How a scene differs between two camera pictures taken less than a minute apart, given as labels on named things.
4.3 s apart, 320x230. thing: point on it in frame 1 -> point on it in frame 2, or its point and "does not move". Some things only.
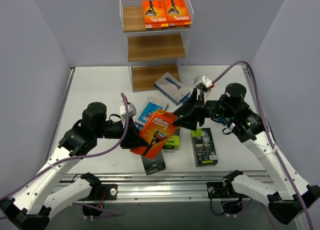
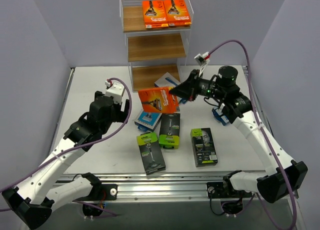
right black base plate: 218,190 does not move
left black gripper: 127,136 -> 125,106
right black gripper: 200,110 -> 193,85
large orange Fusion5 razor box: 154,14 does not move
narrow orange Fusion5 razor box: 158,132 -> 159,100
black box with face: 204,148 does not move
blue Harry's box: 151,105 -> 147,121
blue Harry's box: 224,121 does not move
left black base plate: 108,192 does not move
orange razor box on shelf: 176,12 does not move
